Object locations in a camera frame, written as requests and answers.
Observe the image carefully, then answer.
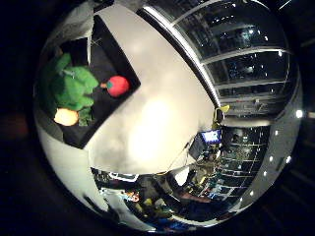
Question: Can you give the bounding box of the long plush radish toy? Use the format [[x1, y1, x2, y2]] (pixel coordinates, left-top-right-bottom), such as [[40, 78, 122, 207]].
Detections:
[[53, 106, 95, 128]]

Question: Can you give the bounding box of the yellow plush pineapple toy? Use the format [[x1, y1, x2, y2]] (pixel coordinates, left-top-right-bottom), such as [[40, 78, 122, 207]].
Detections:
[[40, 53, 100, 112]]

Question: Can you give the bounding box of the red plush apple toy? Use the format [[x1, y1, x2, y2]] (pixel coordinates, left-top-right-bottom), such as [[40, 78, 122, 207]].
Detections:
[[99, 75, 131, 98]]

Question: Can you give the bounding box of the yellow hanging object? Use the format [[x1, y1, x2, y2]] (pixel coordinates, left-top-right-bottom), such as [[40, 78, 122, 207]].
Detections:
[[213, 103, 231, 124]]

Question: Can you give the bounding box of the black square container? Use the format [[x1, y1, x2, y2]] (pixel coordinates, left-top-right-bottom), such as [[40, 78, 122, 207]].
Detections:
[[38, 14, 142, 150]]

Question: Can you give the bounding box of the monitor with blue screen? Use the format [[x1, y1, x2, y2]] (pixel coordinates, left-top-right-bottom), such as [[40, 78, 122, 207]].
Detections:
[[200, 129, 222, 146]]

